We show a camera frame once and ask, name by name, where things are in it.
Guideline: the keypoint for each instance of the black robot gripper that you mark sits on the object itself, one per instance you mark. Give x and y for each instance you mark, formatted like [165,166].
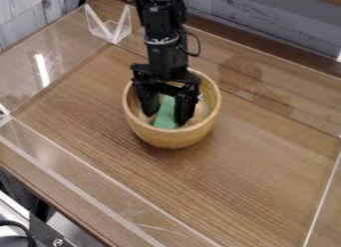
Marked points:
[165,76]

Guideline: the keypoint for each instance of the green rectangular block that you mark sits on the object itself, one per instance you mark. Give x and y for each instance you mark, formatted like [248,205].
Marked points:
[165,118]

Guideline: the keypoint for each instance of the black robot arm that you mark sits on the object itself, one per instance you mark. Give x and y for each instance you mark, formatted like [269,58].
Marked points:
[162,18]

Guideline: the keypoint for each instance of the brown wooden bowl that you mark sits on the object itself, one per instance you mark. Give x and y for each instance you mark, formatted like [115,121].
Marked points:
[158,130]

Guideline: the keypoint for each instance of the clear acrylic corner bracket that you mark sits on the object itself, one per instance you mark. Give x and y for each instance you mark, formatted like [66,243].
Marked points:
[113,31]

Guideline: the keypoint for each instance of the clear acrylic tray wall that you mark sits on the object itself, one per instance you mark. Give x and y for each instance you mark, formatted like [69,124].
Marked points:
[121,218]

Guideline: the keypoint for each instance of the black metal table bracket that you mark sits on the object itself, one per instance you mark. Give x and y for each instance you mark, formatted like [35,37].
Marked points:
[46,236]

